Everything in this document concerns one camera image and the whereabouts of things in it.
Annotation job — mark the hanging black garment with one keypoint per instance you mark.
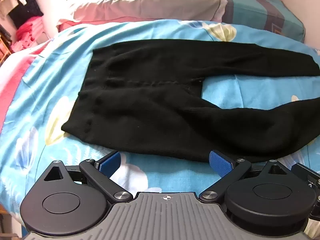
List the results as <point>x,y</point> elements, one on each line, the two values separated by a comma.
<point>27,5</point>

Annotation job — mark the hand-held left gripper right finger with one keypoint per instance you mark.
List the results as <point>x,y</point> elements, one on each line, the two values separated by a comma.
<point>221,163</point>

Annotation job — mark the wooden rack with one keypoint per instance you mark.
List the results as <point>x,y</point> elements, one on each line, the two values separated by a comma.
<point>4,42</point>

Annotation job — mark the black pants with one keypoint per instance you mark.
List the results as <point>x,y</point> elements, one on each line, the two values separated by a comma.
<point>160,100</point>

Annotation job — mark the grey pink pillow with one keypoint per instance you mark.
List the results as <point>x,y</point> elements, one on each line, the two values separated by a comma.
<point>150,2</point>

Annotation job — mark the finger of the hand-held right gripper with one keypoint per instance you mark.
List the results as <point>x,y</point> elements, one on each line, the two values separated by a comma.
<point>306,175</point>

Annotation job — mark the stack of pink towels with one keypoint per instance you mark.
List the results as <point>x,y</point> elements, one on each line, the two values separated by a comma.
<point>27,36</point>

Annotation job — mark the blue floral blanket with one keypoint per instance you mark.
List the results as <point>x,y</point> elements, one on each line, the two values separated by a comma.
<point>45,100</point>

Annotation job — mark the teal grey bedsheet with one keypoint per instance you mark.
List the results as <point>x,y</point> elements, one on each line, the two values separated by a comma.
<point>265,12</point>

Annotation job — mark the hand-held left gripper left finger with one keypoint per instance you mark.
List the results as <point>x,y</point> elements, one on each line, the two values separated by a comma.
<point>109,162</point>

